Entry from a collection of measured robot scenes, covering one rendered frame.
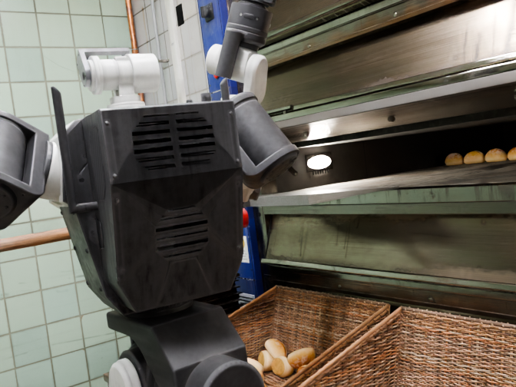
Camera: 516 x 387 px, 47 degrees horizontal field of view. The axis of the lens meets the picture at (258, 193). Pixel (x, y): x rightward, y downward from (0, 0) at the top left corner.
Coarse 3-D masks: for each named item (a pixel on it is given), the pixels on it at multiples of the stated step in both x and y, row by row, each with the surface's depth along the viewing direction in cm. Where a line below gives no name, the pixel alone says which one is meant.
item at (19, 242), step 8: (40, 232) 138; (48, 232) 139; (56, 232) 140; (64, 232) 141; (0, 240) 132; (8, 240) 133; (16, 240) 134; (24, 240) 135; (32, 240) 136; (40, 240) 137; (48, 240) 138; (56, 240) 140; (0, 248) 132; (8, 248) 133; (16, 248) 134
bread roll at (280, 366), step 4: (280, 356) 195; (284, 356) 195; (276, 360) 195; (280, 360) 193; (284, 360) 193; (272, 364) 197; (276, 364) 195; (280, 364) 193; (284, 364) 191; (288, 364) 191; (272, 368) 197; (276, 368) 194; (280, 368) 192; (284, 368) 191; (288, 368) 191; (292, 368) 192; (276, 372) 194; (280, 372) 192; (284, 372) 191; (288, 372) 191; (292, 372) 192; (280, 376) 193; (284, 376) 192
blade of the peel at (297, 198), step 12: (288, 192) 214; (300, 192) 204; (312, 192) 196; (324, 192) 188; (336, 192) 159; (348, 192) 161; (360, 192) 164; (252, 204) 173; (264, 204) 168; (276, 204) 163; (288, 204) 159; (300, 204) 155
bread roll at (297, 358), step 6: (306, 348) 189; (312, 348) 190; (294, 354) 189; (300, 354) 188; (306, 354) 188; (312, 354) 188; (288, 360) 191; (294, 360) 189; (300, 360) 188; (306, 360) 188; (312, 360) 188; (294, 366) 190; (300, 366) 188
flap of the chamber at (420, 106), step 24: (504, 72) 119; (408, 96) 139; (432, 96) 133; (456, 96) 130; (480, 96) 129; (504, 96) 129; (288, 120) 177; (312, 120) 168; (336, 120) 163; (360, 120) 162; (384, 120) 160; (408, 120) 159
